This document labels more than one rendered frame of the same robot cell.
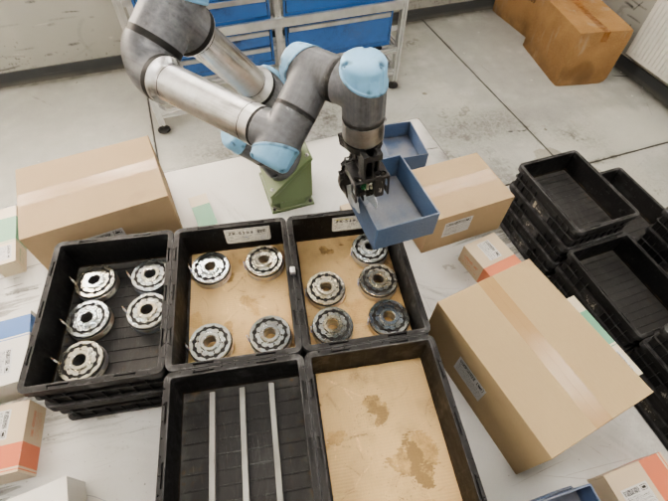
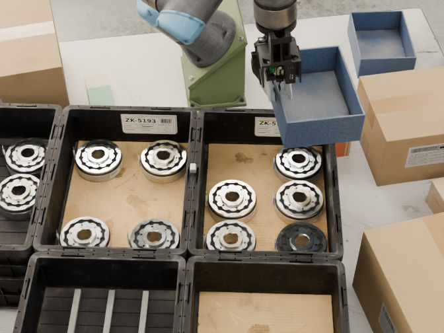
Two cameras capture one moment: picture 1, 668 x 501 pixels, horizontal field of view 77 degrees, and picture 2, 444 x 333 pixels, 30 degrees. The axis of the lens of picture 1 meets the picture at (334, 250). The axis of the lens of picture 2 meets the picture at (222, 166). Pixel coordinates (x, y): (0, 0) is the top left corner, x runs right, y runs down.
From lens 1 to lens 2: 0.68 m
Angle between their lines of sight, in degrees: 10
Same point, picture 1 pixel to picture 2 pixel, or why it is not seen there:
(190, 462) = not seen: outside the picture
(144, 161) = (39, 23)
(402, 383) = (301, 318)
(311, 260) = (222, 168)
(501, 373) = (419, 318)
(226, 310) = (108, 208)
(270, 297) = (164, 201)
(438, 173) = (414, 82)
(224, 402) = (89, 302)
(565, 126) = not seen: outside the picture
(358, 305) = (269, 226)
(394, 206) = (321, 104)
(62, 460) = not seen: outside the picture
